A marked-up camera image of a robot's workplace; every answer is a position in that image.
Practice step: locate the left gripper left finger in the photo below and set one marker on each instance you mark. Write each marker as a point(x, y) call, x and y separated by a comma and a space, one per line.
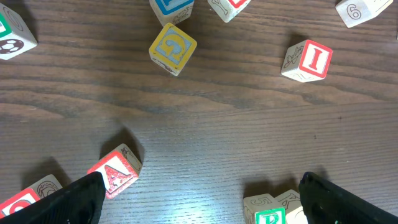
point(81, 202)

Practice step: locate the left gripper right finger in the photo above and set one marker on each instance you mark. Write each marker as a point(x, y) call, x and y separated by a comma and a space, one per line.
point(324, 202)

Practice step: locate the green R block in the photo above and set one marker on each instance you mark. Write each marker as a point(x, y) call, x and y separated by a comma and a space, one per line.
point(263, 209)

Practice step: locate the red U block near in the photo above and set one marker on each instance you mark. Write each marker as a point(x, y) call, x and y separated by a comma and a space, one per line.
point(40, 189)

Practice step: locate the red u block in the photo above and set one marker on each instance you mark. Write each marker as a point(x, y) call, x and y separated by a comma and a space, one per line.
point(228, 9)
point(40, 189)

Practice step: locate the red A block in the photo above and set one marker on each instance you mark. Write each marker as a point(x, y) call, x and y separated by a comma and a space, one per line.
point(119, 168)

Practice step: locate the red I block near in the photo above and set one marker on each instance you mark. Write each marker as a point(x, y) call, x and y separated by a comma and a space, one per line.
point(307, 61)

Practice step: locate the green J block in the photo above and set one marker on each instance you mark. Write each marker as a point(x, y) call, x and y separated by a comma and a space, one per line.
point(16, 37)

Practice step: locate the yellow block left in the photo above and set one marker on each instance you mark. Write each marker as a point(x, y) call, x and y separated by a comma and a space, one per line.
point(172, 49)

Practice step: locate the wooden block number six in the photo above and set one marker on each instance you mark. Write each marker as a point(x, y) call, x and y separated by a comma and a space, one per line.
point(355, 12)

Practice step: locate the blue P block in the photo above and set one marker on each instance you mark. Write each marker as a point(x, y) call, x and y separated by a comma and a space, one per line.
point(172, 11)

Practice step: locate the red U block far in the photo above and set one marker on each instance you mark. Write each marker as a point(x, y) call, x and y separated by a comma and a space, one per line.
point(228, 9)

